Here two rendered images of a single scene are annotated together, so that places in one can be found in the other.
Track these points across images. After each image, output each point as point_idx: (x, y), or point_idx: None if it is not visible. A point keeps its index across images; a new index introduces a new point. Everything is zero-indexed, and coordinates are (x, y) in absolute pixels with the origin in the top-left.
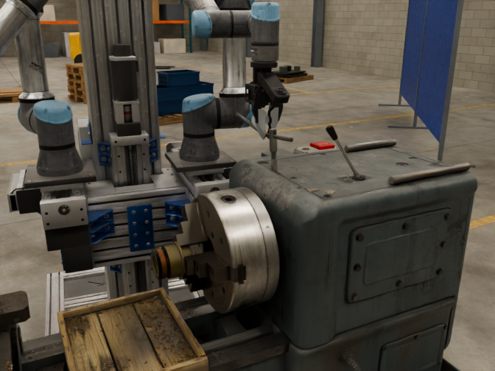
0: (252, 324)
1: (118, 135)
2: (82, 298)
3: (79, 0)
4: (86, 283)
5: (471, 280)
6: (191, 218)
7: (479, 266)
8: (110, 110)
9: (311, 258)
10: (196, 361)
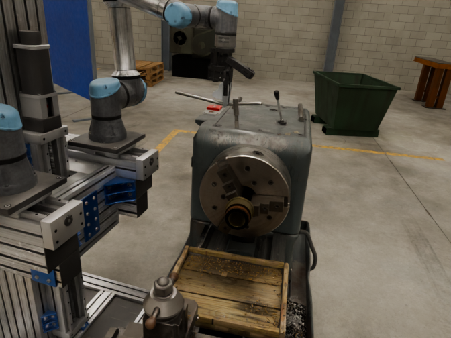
0: None
1: (45, 131)
2: None
3: None
4: None
5: (186, 184)
6: (233, 176)
7: (182, 174)
8: (17, 106)
9: (307, 175)
10: (288, 268)
